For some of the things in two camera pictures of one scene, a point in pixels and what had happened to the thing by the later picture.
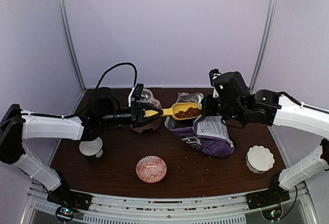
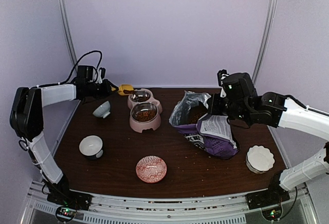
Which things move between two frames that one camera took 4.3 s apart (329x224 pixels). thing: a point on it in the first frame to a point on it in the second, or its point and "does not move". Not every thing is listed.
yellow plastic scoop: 176,108 to 123,87
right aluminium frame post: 268,37 does not move
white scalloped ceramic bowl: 259,159 does not move
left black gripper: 141,120 to 107,89
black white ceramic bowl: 92,148 does not move
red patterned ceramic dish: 151,169 does not move
